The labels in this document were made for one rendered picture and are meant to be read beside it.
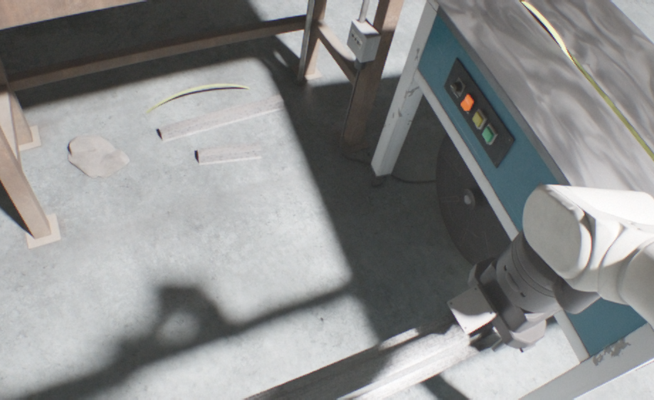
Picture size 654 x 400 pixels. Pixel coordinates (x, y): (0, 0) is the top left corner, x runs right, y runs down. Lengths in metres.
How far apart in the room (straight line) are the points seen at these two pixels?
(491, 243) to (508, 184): 0.41
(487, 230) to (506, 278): 0.90
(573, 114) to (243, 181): 1.04
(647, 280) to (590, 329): 0.61
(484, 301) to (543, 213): 0.18
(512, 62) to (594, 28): 0.34
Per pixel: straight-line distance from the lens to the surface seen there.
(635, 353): 0.97
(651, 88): 1.34
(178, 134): 1.82
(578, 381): 1.10
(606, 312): 0.99
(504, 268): 0.59
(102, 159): 1.78
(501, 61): 1.14
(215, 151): 1.74
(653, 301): 0.42
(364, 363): 0.64
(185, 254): 1.55
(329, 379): 0.62
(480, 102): 1.13
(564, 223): 0.47
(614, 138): 1.12
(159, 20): 2.34
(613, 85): 1.27
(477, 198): 1.46
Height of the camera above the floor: 1.35
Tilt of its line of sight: 54 degrees down
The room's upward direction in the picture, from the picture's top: 15 degrees clockwise
